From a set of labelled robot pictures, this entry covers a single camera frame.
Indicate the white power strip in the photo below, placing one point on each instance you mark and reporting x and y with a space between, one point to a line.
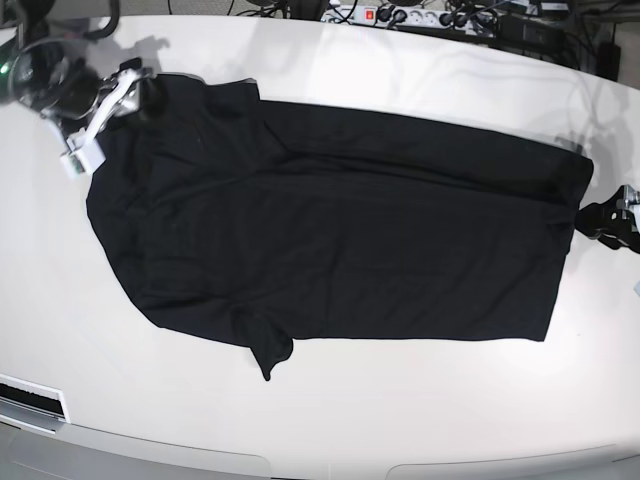
472 21

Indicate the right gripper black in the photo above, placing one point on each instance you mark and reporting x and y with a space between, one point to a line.
144 100

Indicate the white slotted box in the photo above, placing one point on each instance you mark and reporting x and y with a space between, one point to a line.
37 407

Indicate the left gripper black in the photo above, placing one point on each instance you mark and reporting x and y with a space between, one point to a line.
615 222

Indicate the black power supply box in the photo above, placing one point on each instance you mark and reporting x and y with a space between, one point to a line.
529 34

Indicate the black t-shirt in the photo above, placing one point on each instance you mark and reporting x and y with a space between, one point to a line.
259 223

